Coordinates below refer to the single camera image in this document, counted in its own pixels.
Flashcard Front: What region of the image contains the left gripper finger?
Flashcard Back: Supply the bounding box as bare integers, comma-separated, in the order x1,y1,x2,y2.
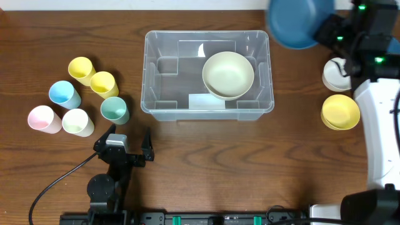
93,124,116,153
141,128,154,161

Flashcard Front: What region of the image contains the white small bowl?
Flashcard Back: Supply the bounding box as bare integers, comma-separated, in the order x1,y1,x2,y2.
322,57,351,92

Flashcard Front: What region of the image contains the dark blue bowl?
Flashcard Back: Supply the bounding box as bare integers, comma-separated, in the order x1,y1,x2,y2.
267,0,335,49
387,38,400,54

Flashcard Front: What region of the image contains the yellow small bowl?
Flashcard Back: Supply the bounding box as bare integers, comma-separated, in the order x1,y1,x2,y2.
321,94,361,131

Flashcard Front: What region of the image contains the large beige bowl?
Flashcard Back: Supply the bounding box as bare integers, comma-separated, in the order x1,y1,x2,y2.
202,51,255,101

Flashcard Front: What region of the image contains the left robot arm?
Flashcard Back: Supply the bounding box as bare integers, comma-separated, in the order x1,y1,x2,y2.
87,124,154,225

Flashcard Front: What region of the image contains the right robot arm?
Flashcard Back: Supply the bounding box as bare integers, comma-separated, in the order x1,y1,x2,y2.
313,0,399,224

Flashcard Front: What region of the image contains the clear plastic storage container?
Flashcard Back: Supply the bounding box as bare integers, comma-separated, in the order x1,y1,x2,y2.
141,30,274,121

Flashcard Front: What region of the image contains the cream white cup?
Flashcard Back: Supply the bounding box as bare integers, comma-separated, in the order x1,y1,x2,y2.
62,109,94,138

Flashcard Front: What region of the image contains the mint green cup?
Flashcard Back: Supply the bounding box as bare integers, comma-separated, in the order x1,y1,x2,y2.
100,97,129,125

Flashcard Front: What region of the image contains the yellow cup front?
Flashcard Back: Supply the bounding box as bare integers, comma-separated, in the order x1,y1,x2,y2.
90,71,119,99

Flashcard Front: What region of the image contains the yellow cup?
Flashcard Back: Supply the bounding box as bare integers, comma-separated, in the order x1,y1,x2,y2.
67,56,96,86
90,71,119,99

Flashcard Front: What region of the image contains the light blue cup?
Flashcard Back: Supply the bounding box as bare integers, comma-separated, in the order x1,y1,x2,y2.
49,81,81,109

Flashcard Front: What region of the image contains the pink cup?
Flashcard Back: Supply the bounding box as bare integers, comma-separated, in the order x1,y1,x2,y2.
27,105,62,134

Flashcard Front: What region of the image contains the yellow cup rear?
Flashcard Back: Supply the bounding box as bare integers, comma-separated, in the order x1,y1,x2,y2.
67,56,96,86

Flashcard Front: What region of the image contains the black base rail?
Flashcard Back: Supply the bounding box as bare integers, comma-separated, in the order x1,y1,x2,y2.
59,206,309,225

